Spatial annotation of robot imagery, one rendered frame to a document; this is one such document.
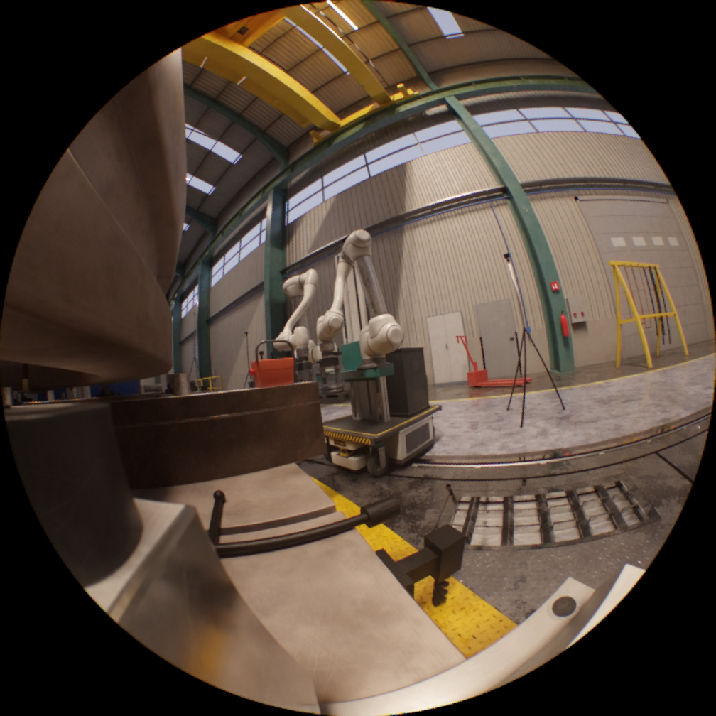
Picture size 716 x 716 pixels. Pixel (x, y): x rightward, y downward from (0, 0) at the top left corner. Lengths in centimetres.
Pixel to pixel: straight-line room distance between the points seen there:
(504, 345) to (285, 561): 670
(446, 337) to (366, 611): 630
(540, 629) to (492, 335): 671
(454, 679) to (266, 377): 111
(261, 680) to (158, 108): 103
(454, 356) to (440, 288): 221
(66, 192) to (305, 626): 81
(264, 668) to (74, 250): 57
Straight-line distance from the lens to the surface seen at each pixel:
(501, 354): 684
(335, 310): 123
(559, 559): 100
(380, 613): 47
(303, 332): 157
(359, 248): 138
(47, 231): 51
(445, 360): 644
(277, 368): 108
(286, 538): 61
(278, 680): 18
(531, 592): 89
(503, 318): 691
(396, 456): 160
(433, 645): 44
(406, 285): 764
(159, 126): 96
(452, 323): 645
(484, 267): 733
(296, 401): 110
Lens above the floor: 72
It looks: 3 degrees up
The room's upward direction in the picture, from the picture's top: 7 degrees counter-clockwise
